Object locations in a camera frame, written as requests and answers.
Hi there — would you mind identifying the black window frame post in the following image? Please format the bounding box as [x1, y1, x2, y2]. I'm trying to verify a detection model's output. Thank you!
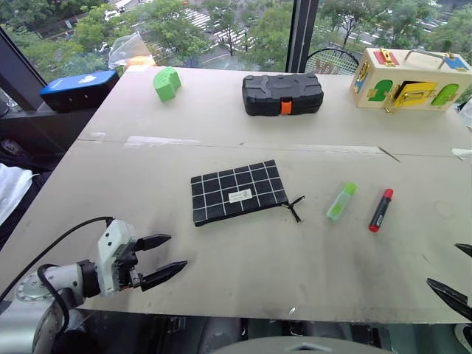
[285, 0, 320, 74]

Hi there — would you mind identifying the wooden lock puzzle box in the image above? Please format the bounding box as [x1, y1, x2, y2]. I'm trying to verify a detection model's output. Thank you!
[349, 46, 471, 114]

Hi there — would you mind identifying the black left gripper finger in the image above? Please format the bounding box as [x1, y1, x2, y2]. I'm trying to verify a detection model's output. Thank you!
[138, 260, 189, 294]
[134, 233, 173, 253]

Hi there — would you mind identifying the red black marker pen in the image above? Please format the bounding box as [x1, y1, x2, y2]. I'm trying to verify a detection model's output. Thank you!
[368, 188, 395, 233]

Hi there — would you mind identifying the white cloth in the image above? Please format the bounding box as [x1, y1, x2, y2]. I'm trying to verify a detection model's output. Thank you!
[0, 162, 35, 226]

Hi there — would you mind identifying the clear plastic bag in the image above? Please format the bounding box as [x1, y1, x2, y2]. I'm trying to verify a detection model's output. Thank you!
[108, 30, 155, 69]

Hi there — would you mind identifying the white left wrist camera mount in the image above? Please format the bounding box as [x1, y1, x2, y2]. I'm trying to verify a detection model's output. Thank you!
[95, 219, 136, 298]

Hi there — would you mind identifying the badminton racket head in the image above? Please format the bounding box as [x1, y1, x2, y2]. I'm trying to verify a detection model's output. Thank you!
[305, 47, 361, 77]

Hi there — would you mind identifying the blue black device box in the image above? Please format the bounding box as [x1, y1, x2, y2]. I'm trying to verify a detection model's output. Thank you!
[39, 70, 120, 114]

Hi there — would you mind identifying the green plastic block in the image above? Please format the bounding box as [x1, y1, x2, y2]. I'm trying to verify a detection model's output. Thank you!
[153, 66, 182, 103]

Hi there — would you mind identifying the black grid pencil pouch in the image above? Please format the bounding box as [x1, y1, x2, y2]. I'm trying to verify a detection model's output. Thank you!
[190, 159, 305, 228]

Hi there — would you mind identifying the black plastic tool case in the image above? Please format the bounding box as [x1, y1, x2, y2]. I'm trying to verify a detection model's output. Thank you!
[241, 72, 325, 117]

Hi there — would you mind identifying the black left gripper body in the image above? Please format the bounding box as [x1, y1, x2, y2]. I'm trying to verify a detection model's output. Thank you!
[114, 237, 144, 293]

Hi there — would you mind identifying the grey rounded robot body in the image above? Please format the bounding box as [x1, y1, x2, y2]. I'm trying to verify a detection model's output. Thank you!
[212, 336, 381, 354]

